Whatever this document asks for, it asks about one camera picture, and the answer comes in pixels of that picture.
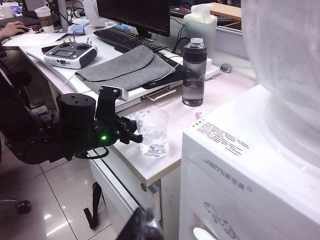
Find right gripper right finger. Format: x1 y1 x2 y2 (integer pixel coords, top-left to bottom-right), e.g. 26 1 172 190
144 208 165 240

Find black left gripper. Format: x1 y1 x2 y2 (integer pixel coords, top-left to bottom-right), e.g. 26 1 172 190
57 93 144 157

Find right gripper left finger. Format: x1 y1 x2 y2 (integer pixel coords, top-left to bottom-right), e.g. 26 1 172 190
116 206 148 240

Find clear plastic mug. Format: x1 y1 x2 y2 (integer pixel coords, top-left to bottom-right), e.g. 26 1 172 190
134 107 170 159

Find grey transparent water bottle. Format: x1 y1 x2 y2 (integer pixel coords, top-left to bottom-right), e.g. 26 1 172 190
181 37 208 107

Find white water dispenser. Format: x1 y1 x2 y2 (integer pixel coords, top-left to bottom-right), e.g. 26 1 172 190
178 83 320 240

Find frosted glass desk partition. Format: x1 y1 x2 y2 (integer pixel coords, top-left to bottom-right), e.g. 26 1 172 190
216 26 251 61

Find plastic-wrapped water jug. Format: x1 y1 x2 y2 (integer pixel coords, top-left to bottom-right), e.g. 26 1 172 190
241 0 320 176

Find seated person hand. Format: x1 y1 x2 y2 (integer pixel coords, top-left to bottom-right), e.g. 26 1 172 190
0 21 26 40

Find white monitor riser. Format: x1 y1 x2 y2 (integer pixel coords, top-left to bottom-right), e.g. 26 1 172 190
24 37 221 113

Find white drawer cabinet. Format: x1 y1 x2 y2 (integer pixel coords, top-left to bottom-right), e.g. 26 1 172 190
87 147 183 240

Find black laptop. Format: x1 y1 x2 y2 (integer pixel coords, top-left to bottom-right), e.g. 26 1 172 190
0 16 42 29
142 67 185 91

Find grey felt sleeve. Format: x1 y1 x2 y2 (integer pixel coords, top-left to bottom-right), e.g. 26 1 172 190
74 44 185 92

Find black keyboard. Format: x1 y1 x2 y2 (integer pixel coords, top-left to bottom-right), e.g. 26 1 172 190
169 8 193 19
92 26 169 53

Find white radio remote controller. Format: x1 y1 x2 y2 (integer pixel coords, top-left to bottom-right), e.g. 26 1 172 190
43 36 99 70

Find black office chair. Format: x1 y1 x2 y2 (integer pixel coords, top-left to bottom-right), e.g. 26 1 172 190
0 49 32 215

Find blue face masks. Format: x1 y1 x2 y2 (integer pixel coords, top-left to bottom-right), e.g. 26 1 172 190
66 20 91 35

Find black computer monitor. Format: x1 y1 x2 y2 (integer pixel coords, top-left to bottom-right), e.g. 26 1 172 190
96 0 171 38

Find curled white paper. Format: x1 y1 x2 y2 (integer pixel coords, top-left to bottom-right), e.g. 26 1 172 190
83 0 107 28

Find white paper sheets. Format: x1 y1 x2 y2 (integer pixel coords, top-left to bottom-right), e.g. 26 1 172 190
3 32 68 48

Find grey monitor stand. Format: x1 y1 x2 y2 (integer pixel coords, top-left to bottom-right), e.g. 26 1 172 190
56 0 73 32

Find seated person leg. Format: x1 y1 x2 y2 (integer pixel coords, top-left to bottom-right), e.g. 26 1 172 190
0 47 28 73

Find paper coffee cup white lid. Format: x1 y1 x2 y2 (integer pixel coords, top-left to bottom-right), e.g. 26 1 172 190
34 6 55 28

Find brown cardboard box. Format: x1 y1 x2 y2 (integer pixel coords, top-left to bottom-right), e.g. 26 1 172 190
209 2 243 28

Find black left camera bracket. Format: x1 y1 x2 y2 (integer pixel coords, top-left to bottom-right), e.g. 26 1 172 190
96 84 125 121

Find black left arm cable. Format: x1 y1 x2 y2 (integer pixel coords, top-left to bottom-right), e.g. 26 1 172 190
73 146 110 161

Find white wire stand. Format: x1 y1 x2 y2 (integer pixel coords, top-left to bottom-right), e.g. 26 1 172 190
143 87 177 102

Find black webbing strap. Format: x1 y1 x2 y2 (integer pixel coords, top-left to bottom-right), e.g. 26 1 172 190
83 181 107 230

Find black desk cable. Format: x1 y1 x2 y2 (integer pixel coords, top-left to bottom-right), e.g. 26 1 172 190
173 24 191 56

